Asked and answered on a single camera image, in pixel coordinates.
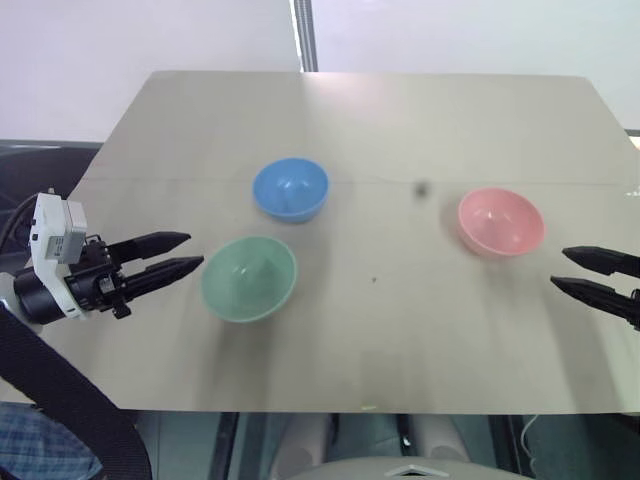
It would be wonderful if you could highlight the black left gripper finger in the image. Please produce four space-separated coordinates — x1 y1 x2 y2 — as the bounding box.
121 255 206 304
106 230 193 265

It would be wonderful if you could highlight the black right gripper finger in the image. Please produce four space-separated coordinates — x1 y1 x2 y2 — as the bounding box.
561 245 640 277
549 275 640 331

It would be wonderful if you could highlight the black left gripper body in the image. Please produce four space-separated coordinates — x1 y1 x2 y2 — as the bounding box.
65 233 133 322

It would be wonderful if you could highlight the green plastic bowl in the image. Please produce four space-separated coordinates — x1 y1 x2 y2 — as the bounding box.
200 236 299 325

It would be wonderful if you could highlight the pink-red plastic bowl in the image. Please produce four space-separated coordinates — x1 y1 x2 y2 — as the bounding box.
457 187 547 258

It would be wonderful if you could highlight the dark grey bulky object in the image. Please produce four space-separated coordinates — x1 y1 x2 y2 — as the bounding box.
0 138 104 231

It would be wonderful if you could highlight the blue plastic bowl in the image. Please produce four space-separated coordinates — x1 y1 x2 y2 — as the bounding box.
251 157 332 225

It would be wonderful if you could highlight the blue plaid cloth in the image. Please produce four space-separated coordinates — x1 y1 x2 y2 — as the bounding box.
0 402 105 480

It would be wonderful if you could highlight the beige rounded cylinder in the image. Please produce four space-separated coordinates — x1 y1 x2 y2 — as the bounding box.
278 412 342 469
412 412 479 461

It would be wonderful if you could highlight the silver robot torso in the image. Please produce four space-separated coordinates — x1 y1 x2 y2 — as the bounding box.
287 457 521 480

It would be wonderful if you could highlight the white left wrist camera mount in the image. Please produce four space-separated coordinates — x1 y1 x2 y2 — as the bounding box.
28 191 90 322

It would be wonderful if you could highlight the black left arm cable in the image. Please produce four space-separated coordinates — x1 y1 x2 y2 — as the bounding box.
0 198 40 274

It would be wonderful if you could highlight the wide black fabric strap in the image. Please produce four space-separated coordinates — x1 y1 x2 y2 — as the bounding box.
0 303 153 480

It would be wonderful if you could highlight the thin white cable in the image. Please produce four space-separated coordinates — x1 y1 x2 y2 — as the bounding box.
518 413 540 454

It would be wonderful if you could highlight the grey metal window post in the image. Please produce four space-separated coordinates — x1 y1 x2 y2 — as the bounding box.
290 0 320 74

